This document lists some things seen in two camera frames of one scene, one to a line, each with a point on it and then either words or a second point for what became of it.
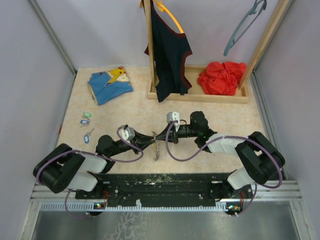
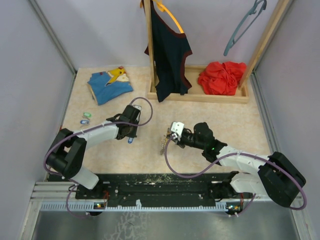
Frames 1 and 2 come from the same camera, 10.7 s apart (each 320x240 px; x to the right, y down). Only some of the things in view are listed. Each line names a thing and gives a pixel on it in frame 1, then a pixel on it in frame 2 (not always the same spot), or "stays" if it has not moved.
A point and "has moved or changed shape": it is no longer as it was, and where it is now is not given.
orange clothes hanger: [163, 8] stays
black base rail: [195, 189] stays
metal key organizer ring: [156, 146] to [164, 140]
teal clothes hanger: [232, 42] stays
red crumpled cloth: [221, 78] stays
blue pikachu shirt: [104, 85] stays
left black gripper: [139, 137] to [133, 134]
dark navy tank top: [169, 48] stays
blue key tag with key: [86, 137] has moved or changed shape
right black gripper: [162, 135] to [179, 143]
